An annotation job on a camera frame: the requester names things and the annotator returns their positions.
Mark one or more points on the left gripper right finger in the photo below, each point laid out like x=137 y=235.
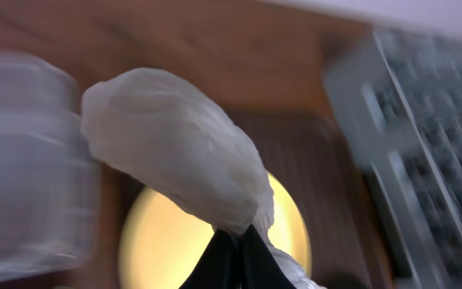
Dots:
x=259 y=269

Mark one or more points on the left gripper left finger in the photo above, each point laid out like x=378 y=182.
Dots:
x=217 y=267

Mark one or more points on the white tissue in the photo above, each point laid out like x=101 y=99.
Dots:
x=166 y=133

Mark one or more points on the grey dishwasher rack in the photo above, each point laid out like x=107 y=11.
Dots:
x=397 y=98

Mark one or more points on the yellow plate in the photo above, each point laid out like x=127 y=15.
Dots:
x=161 y=244

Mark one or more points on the brown plastic tray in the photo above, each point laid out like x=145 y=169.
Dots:
x=311 y=159

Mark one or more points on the clear plastic bin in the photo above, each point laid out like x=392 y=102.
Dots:
x=49 y=183

